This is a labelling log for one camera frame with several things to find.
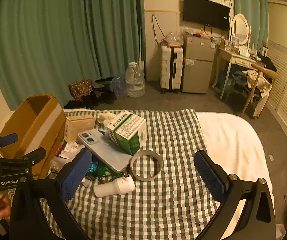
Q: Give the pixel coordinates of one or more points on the pile of black shoes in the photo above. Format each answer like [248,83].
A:
[103,95]

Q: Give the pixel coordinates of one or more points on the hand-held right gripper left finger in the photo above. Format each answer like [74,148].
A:
[76,175]

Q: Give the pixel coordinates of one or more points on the clear plastic bag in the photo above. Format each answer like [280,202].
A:
[172,39]

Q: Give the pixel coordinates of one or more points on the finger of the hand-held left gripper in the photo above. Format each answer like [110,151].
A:
[36,153]
[7,139]

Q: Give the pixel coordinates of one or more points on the grey white checked blanket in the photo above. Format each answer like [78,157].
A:
[171,135]

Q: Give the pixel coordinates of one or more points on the white pole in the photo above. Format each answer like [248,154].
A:
[140,52]

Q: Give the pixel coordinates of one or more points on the black wall television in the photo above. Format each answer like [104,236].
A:
[206,11]

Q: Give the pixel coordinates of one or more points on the narrow green curtain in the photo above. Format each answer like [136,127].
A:
[248,0]

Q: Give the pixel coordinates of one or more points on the blue foil packet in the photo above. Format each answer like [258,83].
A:
[93,167]

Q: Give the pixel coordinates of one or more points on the green white medicine box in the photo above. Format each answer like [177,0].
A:
[129,132]

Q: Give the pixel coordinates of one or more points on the green snack packet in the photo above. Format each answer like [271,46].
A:
[107,172]

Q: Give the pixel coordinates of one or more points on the large clear water bottle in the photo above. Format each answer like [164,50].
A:
[134,80]

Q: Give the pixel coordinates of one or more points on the small things on fridge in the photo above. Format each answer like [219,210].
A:
[198,33]

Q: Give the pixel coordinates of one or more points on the small picture frame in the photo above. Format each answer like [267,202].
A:
[234,40]

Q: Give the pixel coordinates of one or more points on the brown patterned bag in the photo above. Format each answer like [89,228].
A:
[79,88]

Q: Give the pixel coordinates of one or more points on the silver two-door fridge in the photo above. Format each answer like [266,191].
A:
[198,65]

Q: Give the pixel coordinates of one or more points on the white louvred wardrobe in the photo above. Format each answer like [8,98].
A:
[286,67]

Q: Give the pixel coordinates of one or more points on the blue bin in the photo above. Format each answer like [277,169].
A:
[224,82]

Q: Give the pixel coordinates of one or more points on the dark blue cloth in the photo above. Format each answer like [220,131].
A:
[239,76]

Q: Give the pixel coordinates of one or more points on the white oval mirror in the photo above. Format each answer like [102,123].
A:
[241,27]

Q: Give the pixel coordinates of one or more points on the black cloth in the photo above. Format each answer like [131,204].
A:
[268,62]

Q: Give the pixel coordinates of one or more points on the cream clothes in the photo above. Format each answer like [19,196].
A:
[254,78]

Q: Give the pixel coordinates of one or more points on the white suitcase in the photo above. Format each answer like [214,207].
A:
[168,67]

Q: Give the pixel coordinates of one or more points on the pile of small medicine packets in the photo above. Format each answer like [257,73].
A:
[68,152]

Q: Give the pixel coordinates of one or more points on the white vanity table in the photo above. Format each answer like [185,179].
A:
[236,57]

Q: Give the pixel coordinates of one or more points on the white tissue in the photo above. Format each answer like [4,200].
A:
[106,118]

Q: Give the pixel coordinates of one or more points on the pack of small water bottles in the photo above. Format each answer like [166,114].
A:
[118,86]

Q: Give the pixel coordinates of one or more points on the grey phone case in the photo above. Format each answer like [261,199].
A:
[106,152]

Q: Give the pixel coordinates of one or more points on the wooden chair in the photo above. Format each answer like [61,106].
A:
[268,73]

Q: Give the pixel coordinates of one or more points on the small white floor object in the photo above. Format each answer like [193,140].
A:
[271,157]

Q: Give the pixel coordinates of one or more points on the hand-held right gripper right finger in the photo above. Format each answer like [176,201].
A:
[209,175]

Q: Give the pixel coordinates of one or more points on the large cardboard box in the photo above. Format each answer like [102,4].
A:
[31,130]

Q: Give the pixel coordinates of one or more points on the wide green curtain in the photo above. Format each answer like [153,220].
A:
[46,42]

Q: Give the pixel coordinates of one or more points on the small cardboard box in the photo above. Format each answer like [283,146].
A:
[79,127]

